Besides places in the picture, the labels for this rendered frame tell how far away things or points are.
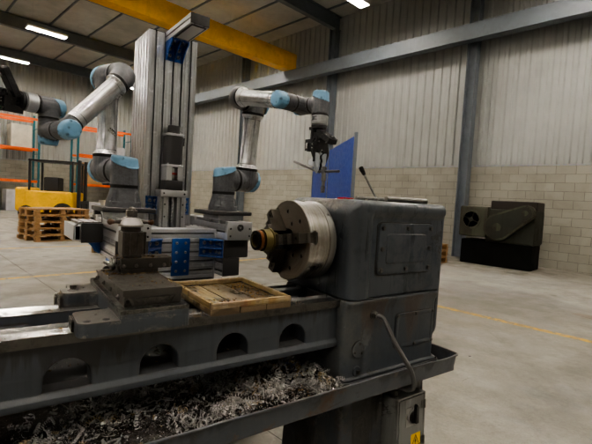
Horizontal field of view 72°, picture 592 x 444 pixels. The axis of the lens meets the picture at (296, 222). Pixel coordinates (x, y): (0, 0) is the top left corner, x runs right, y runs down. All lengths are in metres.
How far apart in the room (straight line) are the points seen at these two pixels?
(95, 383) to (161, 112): 1.38
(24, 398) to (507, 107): 11.62
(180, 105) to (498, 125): 10.38
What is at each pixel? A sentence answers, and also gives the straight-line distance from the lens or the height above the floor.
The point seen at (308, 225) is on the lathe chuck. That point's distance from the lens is 1.51.
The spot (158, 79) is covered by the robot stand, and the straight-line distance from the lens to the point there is 2.25.
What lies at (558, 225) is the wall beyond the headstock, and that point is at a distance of 11.32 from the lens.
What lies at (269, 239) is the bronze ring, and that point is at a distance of 1.53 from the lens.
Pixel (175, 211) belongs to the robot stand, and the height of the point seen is 1.14.
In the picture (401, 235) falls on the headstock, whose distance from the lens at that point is 1.75.
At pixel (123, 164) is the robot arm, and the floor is 1.35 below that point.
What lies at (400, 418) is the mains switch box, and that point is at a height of 0.36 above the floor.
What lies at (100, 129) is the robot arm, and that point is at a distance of 2.11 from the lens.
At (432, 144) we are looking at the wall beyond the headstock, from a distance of 12.62.
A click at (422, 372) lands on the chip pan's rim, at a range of 1.89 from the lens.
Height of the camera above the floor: 1.24
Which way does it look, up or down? 3 degrees down
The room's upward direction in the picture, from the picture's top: 3 degrees clockwise
